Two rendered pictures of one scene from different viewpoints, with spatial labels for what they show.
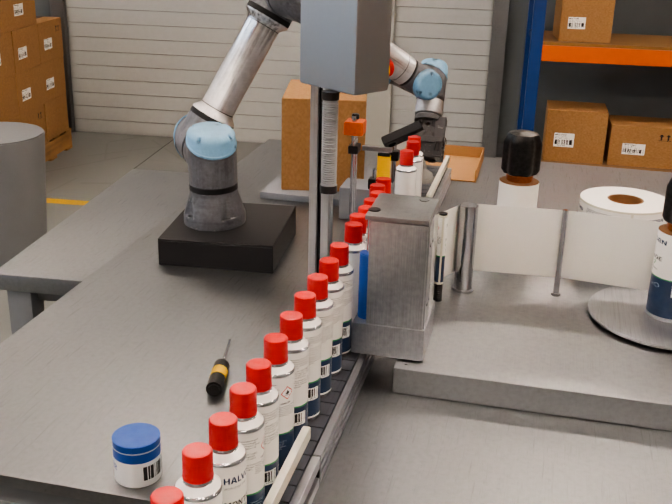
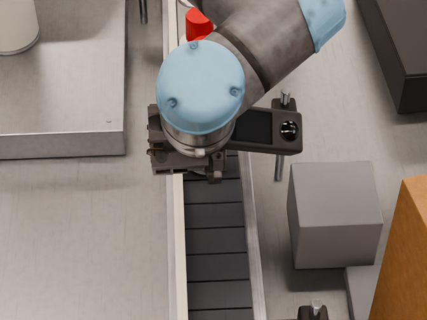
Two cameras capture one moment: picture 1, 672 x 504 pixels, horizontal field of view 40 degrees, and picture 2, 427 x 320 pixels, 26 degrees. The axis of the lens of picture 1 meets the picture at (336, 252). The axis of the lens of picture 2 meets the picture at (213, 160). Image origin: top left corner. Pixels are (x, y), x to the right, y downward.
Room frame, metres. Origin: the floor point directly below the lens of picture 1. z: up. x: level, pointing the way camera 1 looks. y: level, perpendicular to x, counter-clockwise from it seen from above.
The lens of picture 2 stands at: (3.03, -0.40, 1.79)
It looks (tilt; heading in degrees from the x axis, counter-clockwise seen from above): 49 degrees down; 164
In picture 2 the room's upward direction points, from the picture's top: straight up
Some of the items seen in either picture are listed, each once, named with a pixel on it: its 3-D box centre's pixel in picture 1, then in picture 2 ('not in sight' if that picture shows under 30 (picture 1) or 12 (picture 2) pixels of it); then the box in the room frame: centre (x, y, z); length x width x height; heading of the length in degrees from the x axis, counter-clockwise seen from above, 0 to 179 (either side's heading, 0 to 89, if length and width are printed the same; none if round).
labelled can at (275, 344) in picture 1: (275, 403); not in sight; (1.11, 0.08, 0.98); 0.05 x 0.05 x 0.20
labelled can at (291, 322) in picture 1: (290, 378); not in sight; (1.18, 0.06, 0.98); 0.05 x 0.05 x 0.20
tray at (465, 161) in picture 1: (440, 161); not in sight; (2.92, -0.34, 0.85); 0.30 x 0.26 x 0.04; 167
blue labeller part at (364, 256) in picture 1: (367, 295); not in sight; (1.50, -0.06, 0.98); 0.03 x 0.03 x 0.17
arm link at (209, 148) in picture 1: (211, 154); not in sight; (2.12, 0.30, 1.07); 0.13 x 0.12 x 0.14; 21
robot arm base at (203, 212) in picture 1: (214, 201); not in sight; (2.12, 0.30, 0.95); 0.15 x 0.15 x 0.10
